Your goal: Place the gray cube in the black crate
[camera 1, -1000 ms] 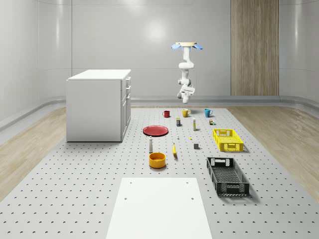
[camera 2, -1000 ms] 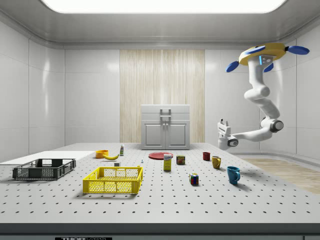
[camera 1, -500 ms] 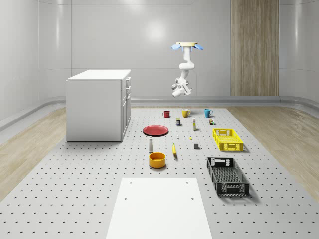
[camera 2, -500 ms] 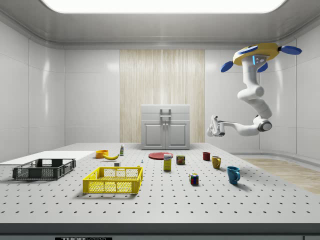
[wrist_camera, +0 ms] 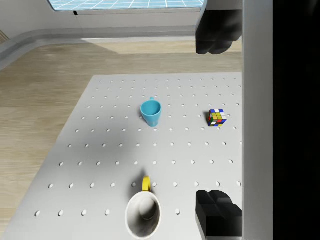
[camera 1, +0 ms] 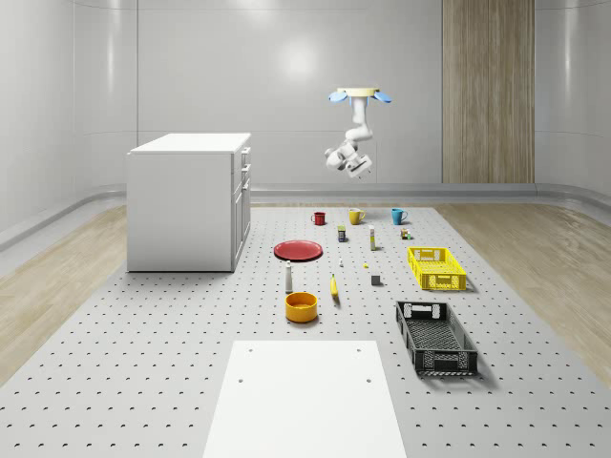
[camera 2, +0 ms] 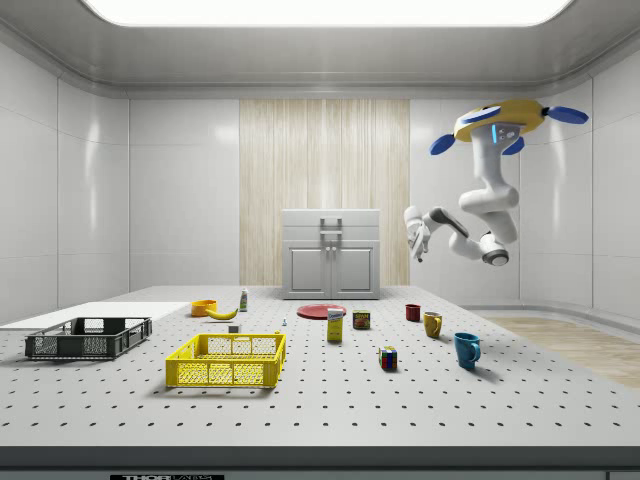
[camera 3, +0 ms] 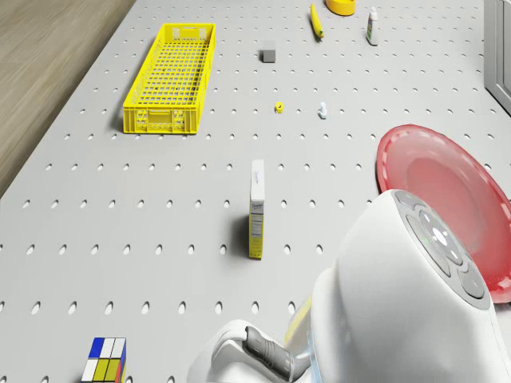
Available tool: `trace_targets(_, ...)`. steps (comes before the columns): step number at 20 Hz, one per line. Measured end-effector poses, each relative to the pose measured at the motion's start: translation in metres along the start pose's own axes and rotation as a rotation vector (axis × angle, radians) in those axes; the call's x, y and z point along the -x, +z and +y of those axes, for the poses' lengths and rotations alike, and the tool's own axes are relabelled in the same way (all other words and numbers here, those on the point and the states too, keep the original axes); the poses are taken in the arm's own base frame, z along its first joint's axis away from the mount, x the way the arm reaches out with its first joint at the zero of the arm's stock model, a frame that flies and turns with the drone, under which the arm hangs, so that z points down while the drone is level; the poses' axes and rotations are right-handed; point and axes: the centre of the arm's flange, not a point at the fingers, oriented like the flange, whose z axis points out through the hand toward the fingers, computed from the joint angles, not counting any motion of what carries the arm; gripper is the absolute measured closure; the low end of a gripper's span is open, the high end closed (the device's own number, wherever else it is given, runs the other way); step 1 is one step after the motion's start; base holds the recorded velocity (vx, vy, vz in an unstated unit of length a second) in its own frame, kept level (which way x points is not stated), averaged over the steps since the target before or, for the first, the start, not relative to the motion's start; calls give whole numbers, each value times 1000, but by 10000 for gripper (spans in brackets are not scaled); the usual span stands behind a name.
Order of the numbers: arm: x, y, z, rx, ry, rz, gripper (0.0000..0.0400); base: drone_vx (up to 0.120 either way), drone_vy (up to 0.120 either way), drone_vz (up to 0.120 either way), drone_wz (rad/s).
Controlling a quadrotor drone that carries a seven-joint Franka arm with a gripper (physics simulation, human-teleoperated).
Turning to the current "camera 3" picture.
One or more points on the red plate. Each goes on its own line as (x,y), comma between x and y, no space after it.
(439,167)

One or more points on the grey cube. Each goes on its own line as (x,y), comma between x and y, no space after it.
(269,56)

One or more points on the white bolt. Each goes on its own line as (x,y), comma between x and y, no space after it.
(323,110)

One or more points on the puzzle cube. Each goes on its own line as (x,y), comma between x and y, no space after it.
(105,361)

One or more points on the banana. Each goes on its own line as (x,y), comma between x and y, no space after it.
(316,22)

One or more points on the yellow basket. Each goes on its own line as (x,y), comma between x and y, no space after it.
(159,119)

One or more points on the small white bottle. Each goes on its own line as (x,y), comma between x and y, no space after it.
(372,30)

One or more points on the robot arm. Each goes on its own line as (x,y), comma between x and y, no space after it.
(383,303)

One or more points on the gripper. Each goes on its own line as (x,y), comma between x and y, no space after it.
(223,359)

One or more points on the yellow flat-sided can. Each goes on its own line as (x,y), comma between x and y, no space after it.
(256,223)

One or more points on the small yellow nut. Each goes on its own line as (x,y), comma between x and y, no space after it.
(279,107)

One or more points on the yellow bowl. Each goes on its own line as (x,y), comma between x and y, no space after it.
(339,6)

